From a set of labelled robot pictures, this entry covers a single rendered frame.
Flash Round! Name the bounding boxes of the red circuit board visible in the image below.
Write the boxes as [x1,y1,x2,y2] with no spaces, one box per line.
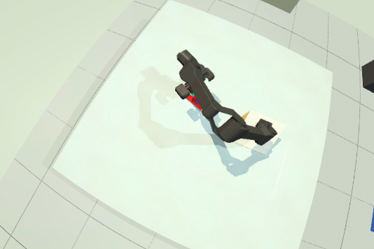
[187,93,202,111]

